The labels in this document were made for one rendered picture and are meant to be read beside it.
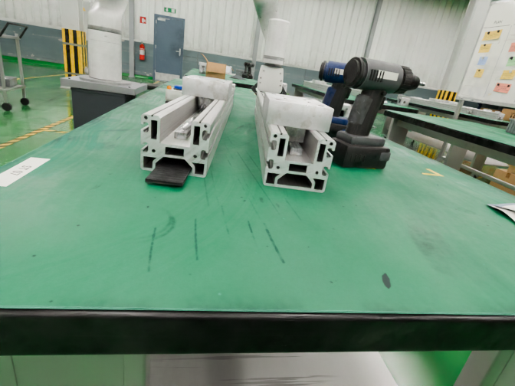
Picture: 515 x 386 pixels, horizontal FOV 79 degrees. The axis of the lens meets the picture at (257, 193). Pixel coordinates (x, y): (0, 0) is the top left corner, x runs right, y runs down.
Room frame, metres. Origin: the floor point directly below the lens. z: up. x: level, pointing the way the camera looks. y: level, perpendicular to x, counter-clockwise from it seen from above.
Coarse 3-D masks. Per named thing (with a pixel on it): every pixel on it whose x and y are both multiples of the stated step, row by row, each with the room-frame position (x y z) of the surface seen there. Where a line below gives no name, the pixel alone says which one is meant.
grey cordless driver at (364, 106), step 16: (352, 64) 0.67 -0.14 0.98; (368, 64) 0.66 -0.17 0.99; (384, 64) 0.68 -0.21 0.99; (352, 80) 0.66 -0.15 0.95; (368, 80) 0.66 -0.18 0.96; (384, 80) 0.67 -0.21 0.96; (400, 80) 0.69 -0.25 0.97; (416, 80) 0.72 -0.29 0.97; (368, 96) 0.68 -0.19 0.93; (384, 96) 0.71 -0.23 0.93; (352, 112) 0.68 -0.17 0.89; (368, 112) 0.68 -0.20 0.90; (352, 128) 0.68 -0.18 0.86; (368, 128) 0.69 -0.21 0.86; (336, 144) 0.68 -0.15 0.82; (352, 144) 0.66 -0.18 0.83; (368, 144) 0.67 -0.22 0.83; (384, 144) 0.69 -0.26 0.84; (336, 160) 0.67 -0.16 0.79; (352, 160) 0.65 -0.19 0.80; (368, 160) 0.67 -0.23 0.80; (384, 160) 0.69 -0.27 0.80
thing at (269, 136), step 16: (256, 112) 1.08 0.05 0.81; (256, 128) 0.92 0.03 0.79; (272, 128) 0.50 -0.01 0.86; (272, 144) 0.50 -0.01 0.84; (288, 144) 0.54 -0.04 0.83; (304, 144) 0.56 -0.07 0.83; (320, 144) 0.50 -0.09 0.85; (272, 160) 0.49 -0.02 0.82; (288, 160) 0.47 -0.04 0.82; (304, 160) 0.49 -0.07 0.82; (320, 160) 0.48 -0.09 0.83; (272, 176) 0.50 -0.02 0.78; (288, 176) 0.51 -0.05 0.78; (304, 176) 0.53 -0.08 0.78; (320, 176) 0.47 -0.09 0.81
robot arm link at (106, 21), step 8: (96, 0) 1.36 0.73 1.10; (104, 0) 1.35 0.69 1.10; (112, 0) 1.35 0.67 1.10; (120, 0) 1.36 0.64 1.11; (128, 0) 1.40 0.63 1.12; (96, 8) 1.28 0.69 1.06; (104, 8) 1.30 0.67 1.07; (112, 8) 1.32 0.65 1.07; (120, 8) 1.35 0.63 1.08; (88, 16) 1.27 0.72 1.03; (96, 16) 1.26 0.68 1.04; (104, 16) 1.27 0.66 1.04; (112, 16) 1.29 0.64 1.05; (120, 16) 1.33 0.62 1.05; (88, 24) 1.27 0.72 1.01; (96, 24) 1.26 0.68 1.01; (104, 24) 1.27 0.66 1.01; (112, 24) 1.28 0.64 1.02; (120, 24) 1.33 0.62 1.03; (112, 32) 1.28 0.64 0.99; (120, 32) 1.33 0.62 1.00
